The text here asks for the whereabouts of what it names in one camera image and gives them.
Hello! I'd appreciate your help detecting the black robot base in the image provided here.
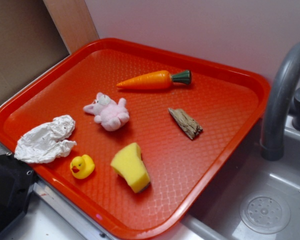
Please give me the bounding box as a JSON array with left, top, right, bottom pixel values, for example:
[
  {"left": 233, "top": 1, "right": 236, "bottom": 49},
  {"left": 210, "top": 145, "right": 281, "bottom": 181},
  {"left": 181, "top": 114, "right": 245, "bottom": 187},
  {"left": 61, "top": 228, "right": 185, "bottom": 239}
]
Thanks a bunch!
[{"left": 0, "top": 152, "right": 37, "bottom": 238}]

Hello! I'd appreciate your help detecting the yellow sponge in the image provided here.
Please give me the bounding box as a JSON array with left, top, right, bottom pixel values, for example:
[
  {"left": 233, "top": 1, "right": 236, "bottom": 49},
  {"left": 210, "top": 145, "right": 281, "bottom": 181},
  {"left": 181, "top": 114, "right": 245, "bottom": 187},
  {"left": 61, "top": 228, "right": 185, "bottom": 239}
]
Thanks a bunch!
[{"left": 110, "top": 142, "right": 151, "bottom": 193}]

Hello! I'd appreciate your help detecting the red plastic tray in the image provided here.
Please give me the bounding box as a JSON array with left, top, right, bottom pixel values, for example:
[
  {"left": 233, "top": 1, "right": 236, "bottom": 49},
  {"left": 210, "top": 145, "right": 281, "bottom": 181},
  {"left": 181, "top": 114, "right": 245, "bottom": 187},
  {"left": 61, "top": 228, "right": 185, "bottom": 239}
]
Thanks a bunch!
[{"left": 0, "top": 38, "right": 270, "bottom": 240}]

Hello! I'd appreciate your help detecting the pink plush bunny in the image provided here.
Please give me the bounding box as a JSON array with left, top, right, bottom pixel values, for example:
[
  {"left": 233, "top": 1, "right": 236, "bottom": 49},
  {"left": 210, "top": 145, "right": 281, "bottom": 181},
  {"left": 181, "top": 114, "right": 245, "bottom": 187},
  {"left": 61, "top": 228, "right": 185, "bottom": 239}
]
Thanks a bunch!
[{"left": 83, "top": 92, "right": 130, "bottom": 132}]

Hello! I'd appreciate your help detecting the orange toy carrot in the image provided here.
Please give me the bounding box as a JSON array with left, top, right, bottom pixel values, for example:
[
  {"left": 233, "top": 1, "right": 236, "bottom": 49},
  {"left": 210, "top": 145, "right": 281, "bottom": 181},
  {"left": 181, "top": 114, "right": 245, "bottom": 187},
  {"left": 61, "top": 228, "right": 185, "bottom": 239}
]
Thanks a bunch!
[{"left": 116, "top": 70, "right": 192, "bottom": 90}]

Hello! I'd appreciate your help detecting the brown wood piece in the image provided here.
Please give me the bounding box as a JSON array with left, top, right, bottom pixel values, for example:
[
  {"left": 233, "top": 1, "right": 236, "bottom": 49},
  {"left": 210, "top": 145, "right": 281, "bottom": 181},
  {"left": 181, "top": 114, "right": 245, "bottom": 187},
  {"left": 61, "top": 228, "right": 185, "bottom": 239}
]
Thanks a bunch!
[{"left": 168, "top": 108, "right": 203, "bottom": 140}]

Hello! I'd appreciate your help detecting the yellow rubber duck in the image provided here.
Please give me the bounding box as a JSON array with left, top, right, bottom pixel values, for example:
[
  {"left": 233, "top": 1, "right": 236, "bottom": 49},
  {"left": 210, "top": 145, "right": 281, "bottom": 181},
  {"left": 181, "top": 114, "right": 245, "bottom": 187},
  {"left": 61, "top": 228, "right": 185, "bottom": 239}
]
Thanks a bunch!
[{"left": 69, "top": 154, "right": 95, "bottom": 180}]

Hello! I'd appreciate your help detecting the crumpled white paper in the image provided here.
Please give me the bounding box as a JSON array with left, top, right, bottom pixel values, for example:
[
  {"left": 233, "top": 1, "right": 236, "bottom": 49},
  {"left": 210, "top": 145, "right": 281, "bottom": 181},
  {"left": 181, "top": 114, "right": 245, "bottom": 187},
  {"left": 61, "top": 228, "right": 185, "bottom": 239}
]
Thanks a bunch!
[{"left": 14, "top": 115, "right": 77, "bottom": 164}]

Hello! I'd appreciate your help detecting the grey toy faucet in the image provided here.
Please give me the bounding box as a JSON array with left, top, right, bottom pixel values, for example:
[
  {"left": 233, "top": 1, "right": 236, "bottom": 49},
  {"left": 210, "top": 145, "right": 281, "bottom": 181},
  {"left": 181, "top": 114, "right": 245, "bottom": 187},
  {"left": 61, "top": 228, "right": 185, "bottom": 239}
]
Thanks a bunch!
[{"left": 260, "top": 42, "right": 300, "bottom": 161}]

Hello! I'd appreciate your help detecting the grey toy sink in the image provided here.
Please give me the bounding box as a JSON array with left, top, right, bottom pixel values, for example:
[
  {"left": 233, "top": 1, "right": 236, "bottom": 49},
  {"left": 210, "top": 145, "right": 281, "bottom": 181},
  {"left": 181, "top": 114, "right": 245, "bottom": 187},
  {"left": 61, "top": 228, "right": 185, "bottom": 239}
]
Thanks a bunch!
[{"left": 182, "top": 113, "right": 300, "bottom": 240}]

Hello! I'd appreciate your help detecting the brown cardboard panel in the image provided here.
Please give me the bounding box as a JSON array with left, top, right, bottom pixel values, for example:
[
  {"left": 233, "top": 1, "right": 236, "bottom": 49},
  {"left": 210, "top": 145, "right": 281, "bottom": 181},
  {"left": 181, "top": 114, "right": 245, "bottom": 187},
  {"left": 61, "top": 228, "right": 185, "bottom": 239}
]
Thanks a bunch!
[{"left": 0, "top": 0, "right": 99, "bottom": 105}]

